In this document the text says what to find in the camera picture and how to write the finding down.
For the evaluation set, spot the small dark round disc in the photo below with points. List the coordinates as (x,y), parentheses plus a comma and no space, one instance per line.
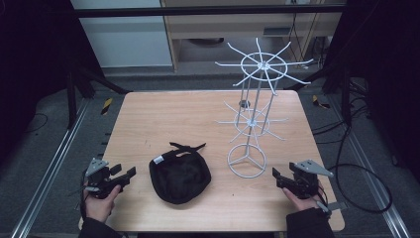
(244,104)

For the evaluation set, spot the yellow black tape marker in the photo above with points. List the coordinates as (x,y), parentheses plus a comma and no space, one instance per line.
(106,106)
(319,102)

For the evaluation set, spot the person's right hand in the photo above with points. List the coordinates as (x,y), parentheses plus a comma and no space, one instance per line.
(302,203)

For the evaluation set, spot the black metal stand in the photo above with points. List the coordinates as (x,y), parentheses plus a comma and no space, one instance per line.
(345,99)
(71,99)

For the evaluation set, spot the wooden shelf unit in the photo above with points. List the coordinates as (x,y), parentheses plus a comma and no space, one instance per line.
(231,29)

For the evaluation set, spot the person's left hand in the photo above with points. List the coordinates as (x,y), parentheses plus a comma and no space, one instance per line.
(99,206)

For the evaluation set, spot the aluminium floor rail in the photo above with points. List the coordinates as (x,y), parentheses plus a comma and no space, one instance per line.
(373,172)
(49,172)

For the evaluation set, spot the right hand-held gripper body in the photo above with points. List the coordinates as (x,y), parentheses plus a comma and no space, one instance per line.
(305,181)

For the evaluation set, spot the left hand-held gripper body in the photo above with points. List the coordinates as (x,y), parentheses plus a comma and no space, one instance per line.
(99,180)

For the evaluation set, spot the black hat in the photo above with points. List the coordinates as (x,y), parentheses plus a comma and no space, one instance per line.
(180,178)

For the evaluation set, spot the dark curtain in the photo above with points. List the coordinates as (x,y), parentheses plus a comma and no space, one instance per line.
(33,66)
(389,66)

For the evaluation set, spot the black horizontal bar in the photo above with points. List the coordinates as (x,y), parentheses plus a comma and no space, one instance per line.
(198,11)

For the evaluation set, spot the white cabinet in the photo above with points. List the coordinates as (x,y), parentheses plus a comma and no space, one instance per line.
(125,39)

